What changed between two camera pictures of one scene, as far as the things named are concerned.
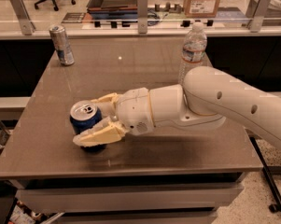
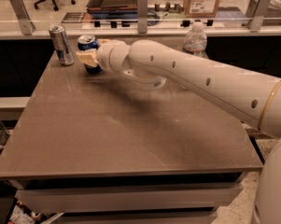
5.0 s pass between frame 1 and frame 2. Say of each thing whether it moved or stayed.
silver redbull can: stayed
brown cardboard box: stayed
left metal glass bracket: stayed
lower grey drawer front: stayed
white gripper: moved
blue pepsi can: moved
